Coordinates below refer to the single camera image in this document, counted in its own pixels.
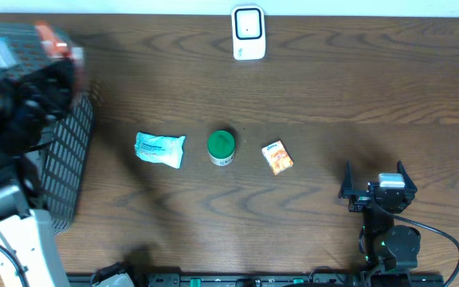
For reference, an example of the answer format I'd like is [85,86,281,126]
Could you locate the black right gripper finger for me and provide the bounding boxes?
[397,160,418,199]
[338,161,354,199]

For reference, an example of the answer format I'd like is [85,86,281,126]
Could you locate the red snack packet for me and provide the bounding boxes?
[33,22,87,100]

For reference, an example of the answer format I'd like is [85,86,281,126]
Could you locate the green lid jar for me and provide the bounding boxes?
[207,130,236,167]

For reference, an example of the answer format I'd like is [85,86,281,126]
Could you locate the teal wet wipes pack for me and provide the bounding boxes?
[135,132,186,169]

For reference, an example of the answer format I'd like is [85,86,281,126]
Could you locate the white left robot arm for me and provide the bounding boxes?
[0,37,137,286]

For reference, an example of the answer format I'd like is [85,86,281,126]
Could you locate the white barcode scanner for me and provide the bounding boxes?
[231,6,266,61]

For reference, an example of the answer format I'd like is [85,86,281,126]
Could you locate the grey plastic basket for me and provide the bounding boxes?
[0,22,94,233]

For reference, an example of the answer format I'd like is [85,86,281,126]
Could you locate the orange snack box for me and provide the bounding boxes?
[261,140,293,175]

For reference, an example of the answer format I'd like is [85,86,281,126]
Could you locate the black mounting rail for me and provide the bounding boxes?
[66,272,445,287]

